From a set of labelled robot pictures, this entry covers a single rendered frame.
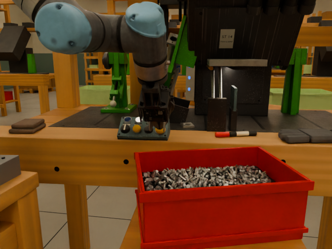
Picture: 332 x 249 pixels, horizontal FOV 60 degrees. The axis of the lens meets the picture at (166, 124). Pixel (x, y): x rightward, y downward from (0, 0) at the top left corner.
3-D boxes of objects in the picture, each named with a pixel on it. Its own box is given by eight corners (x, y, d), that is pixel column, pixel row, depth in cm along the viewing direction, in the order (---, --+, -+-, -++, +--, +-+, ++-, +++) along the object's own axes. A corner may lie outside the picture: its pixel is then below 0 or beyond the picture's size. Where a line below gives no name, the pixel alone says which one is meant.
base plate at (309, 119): (383, 141, 90) (384, 134, 90) (48, 132, 101) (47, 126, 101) (324, 114, 131) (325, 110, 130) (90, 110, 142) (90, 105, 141)
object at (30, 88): (43, 93, 897) (42, 79, 887) (19, 93, 906) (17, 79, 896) (61, 89, 1013) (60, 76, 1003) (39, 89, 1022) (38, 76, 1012)
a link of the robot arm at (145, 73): (135, 47, 66) (171, 47, 65) (138, 63, 69) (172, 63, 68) (130, 67, 61) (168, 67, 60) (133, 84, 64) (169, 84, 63)
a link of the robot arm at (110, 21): (57, 8, 53) (113, 10, 52) (83, 15, 64) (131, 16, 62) (59, 52, 55) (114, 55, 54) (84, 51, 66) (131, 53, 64)
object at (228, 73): (268, 116, 117) (275, 28, 109) (193, 114, 120) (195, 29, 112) (258, 108, 135) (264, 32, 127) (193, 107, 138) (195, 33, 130)
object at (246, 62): (267, 70, 81) (267, 59, 80) (208, 70, 82) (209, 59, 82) (244, 65, 118) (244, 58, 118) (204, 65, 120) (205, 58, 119)
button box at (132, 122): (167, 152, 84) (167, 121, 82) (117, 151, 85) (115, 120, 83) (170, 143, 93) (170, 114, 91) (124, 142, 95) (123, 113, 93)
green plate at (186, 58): (189, 82, 101) (206, 21, 96) (167, 75, 101) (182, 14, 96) (190, 79, 112) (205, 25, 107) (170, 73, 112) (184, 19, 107)
